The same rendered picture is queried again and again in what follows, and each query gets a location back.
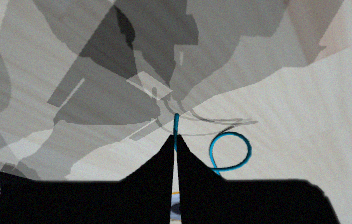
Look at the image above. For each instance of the turquoise wire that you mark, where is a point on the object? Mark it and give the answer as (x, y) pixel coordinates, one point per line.
(175, 132)

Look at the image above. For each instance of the white flat disc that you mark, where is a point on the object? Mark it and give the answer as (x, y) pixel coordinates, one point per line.
(175, 199)

